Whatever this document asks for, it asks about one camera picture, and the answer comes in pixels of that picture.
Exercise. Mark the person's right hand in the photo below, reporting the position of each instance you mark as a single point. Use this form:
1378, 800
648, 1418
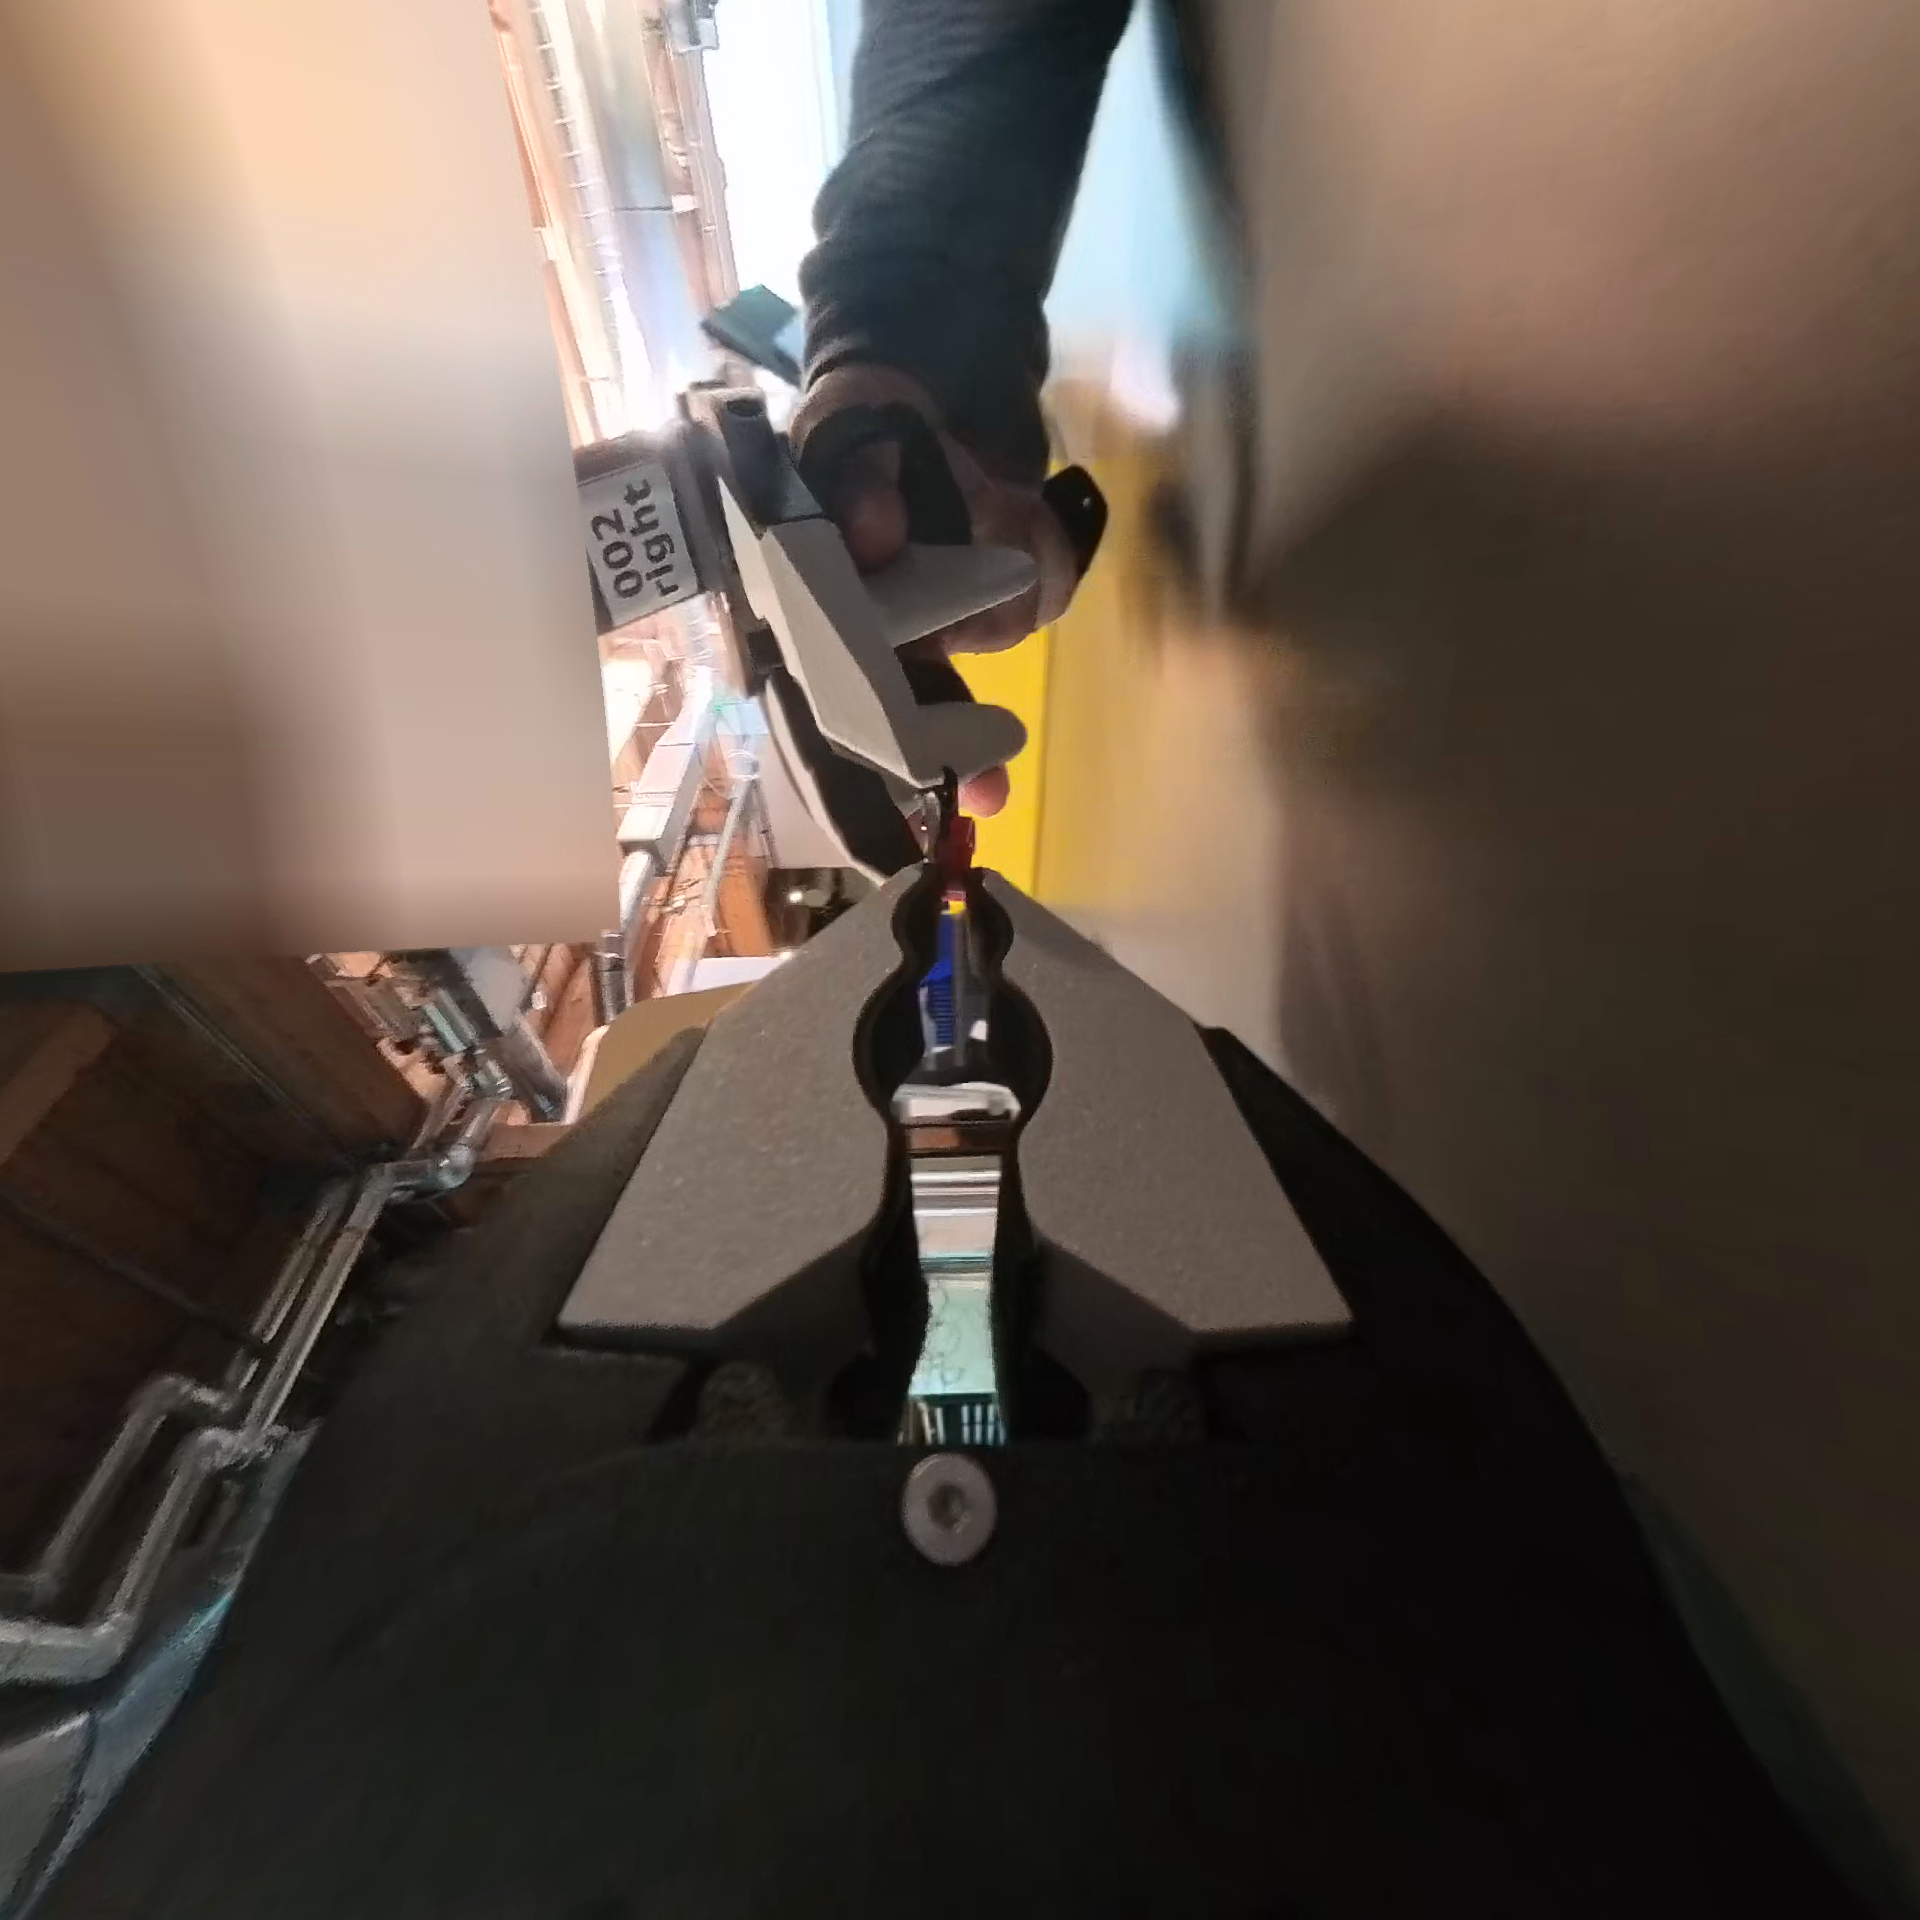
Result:
1006, 518

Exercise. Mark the person's right forearm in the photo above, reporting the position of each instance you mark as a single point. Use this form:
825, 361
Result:
945, 196

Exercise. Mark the silver ventilation ducts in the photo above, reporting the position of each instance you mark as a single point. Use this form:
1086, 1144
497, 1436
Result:
149, 1501

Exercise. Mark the red round lego piece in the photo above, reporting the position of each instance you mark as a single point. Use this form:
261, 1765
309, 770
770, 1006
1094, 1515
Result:
956, 858

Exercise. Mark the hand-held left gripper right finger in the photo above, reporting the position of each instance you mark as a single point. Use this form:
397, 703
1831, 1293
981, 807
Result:
1169, 1186

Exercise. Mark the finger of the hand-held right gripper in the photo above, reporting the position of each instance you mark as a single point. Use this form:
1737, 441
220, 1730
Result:
842, 645

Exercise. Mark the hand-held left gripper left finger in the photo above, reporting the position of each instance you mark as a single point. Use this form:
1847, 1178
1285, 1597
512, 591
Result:
737, 1186

